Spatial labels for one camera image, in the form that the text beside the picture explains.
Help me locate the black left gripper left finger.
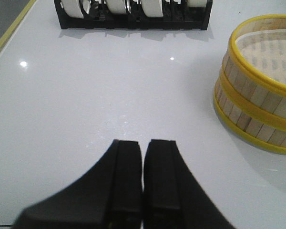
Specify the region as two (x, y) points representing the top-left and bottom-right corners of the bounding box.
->
(13, 140), (142, 229)

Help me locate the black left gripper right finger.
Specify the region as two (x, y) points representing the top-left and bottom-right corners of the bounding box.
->
(143, 139), (233, 229)

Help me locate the bamboo steamer drawer yellow rim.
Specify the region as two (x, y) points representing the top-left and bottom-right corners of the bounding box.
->
(219, 14), (286, 133)

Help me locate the bamboo steamer drawer base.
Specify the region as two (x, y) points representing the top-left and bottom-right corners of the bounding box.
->
(214, 73), (286, 154)

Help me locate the black dish rack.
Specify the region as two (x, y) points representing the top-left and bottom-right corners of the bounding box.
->
(54, 0), (213, 30)

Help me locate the white bowl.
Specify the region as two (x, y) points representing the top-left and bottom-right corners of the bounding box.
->
(105, 0), (126, 15)
(61, 0), (84, 19)
(187, 0), (207, 8)
(141, 0), (163, 18)

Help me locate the white bowl leftmost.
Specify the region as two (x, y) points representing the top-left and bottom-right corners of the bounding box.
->
(61, 0), (84, 19)

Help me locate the white bowl rightmost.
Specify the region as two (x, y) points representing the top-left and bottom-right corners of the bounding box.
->
(187, 0), (207, 8)

